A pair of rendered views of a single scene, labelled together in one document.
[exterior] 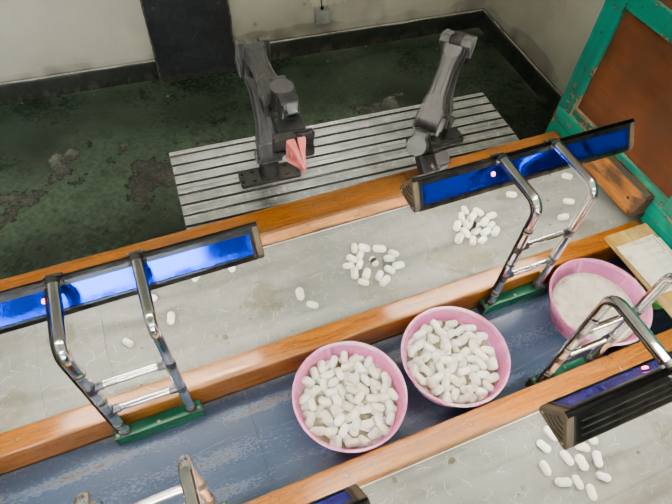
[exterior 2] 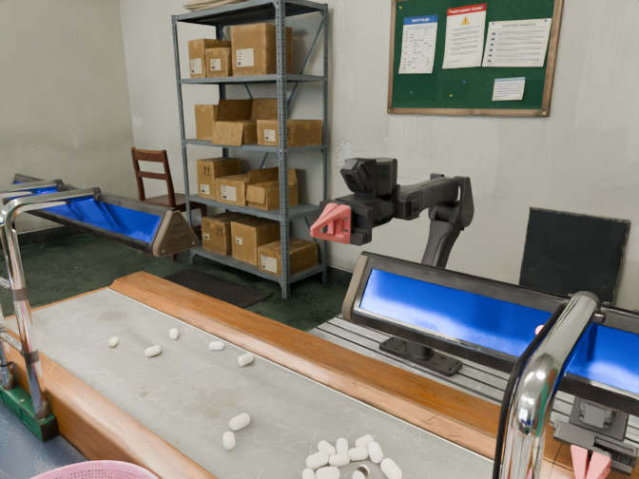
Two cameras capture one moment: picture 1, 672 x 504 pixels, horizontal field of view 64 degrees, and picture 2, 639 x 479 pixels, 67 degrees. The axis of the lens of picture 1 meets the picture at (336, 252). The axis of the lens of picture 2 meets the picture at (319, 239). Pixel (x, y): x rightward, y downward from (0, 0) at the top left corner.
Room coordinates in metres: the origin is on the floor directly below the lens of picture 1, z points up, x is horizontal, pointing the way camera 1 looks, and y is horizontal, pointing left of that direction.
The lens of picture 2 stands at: (0.57, -0.60, 1.28)
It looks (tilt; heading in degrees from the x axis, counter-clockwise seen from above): 16 degrees down; 64
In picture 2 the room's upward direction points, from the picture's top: straight up
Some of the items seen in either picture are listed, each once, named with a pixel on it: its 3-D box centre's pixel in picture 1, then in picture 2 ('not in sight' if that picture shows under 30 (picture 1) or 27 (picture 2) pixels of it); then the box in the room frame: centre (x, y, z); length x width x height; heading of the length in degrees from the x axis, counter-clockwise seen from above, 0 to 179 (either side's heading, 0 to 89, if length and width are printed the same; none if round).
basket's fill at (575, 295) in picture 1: (591, 310); not in sight; (0.79, -0.71, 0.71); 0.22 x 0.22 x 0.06
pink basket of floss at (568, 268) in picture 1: (593, 308); not in sight; (0.79, -0.71, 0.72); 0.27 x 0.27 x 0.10
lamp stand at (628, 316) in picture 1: (620, 366); not in sight; (0.54, -0.63, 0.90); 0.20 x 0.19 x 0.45; 115
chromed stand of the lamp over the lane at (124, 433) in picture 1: (131, 353); (53, 300); (0.48, 0.41, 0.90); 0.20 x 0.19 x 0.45; 115
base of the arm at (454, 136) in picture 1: (436, 131); not in sight; (1.48, -0.32, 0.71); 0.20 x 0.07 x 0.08; 112
